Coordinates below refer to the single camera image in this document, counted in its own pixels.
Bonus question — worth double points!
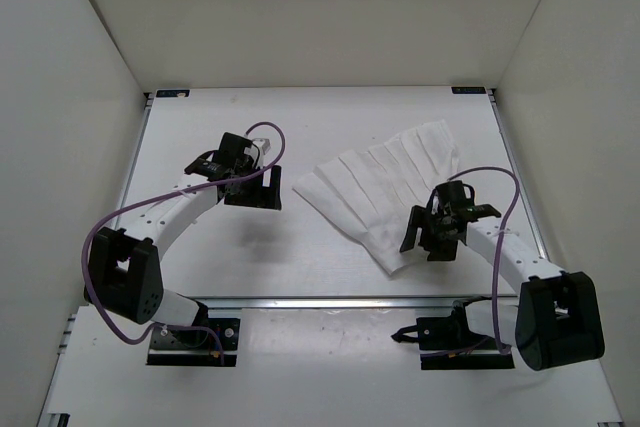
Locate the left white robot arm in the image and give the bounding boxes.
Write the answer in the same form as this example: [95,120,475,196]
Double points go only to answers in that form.
[86,132,282,345]

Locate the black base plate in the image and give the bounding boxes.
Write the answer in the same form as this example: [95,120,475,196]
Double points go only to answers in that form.
[391,296,515,371]
[146,310,241,368]

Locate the blue corner label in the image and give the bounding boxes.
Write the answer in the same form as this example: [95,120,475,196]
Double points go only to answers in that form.
[155,89,190,98]
[451,86,486,95]

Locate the right blue corner label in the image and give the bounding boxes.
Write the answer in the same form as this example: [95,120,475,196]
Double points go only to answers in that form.
[451,86,486,95]

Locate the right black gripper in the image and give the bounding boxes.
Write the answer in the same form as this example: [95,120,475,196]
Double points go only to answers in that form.
[401,206,457,261]

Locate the left blue corner label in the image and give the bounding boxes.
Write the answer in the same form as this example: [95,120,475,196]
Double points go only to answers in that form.
[155,89,190,98]

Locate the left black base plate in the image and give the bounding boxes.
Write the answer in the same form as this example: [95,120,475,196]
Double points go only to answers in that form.
[146,310,241,368]

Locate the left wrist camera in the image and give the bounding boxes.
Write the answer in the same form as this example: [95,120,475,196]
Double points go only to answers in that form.
[248,138,271,169]

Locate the white pleated skirt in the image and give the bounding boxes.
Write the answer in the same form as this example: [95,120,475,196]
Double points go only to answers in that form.
[293,120,460,275]

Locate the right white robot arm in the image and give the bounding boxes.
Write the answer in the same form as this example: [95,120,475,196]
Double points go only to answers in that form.
[392,181,605,371]

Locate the aluminium front rail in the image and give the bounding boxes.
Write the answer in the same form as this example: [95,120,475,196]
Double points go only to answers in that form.
[199,295,461,312]

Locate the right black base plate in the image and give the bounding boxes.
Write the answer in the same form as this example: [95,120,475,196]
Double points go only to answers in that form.
[391,296,515,371]

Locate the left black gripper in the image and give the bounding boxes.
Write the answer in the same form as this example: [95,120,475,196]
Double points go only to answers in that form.
[226,160,283,209]

